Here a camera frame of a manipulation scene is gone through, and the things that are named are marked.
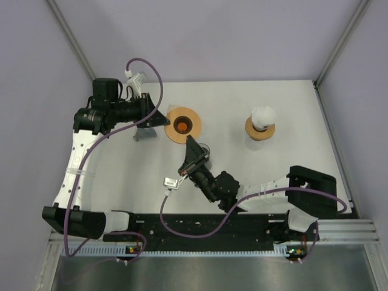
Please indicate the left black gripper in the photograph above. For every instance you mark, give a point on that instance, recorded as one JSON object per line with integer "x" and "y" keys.
{"x": 147, "y": 107}

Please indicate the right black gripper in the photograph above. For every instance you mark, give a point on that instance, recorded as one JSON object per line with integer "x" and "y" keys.
{"x": 194, "y": 154}

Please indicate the orange white coffee filter bag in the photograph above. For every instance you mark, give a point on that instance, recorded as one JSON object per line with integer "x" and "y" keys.
{"x": 174, "y": 107}

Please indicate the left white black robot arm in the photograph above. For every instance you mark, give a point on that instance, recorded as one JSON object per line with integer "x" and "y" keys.
{"x": 71, "y": 210}

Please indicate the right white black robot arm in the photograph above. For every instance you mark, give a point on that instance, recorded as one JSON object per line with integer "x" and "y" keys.
{"x": 304, "y": 194}

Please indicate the grey metal cone filter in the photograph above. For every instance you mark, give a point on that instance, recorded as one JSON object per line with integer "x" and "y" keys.
{"x": 144, "y": 133}

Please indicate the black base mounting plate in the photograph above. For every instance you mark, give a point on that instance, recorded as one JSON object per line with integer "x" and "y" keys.
{"x": 239, "y": 232}

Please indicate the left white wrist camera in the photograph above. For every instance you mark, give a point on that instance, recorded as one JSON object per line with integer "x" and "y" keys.
{"x": 134, "y": 83}

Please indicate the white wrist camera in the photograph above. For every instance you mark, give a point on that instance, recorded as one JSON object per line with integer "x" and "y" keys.
{"x": 134, "y": 83}
{"x": 172, "y": 184}

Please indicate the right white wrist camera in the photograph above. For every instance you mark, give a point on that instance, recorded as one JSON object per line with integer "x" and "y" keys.
{"x": 172, "y": 184}

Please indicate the grey slotted cable duct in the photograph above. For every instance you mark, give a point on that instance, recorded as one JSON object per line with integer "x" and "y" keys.
{"x": 122, "y": 250}

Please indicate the aluminium frame rail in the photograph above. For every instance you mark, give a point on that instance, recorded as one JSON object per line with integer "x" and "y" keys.
{"x": 348, "y": 231}

